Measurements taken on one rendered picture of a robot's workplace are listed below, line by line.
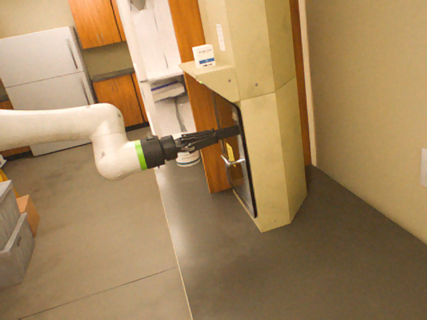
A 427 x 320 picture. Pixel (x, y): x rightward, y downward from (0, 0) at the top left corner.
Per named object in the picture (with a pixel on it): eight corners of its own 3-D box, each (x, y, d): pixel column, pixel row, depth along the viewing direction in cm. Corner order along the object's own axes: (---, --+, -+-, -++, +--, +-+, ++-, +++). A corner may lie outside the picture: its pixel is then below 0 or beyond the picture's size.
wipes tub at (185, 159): (197, 155, 195) (192, 129, 190) (203, 163, 184) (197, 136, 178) (175, 161, 193) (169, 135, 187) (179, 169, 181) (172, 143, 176)
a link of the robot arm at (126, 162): (104, 187, 106) (96, 181, 95) (95, 149, 108) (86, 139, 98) (149, 175, 108) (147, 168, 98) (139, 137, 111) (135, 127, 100)
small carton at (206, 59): (211, 64, 110) (207, 44, 107) (215, 65, 105) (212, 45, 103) (196, 67, 109) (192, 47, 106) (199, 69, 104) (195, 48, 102)
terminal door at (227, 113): (231, 183, 146) (213, 90, 130) (257, 220, 118) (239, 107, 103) (229, 184, 146) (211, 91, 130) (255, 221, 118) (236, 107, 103)
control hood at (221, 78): (213, 84, 131) (207, 57, 127) (240, 101, 101) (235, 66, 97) (183, 91, 129) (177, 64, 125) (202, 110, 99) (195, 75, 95)
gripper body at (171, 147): (161, 142, 100) (192, 134, 101) (158, 134, 108) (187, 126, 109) (167, 165, 103) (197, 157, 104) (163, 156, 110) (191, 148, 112)
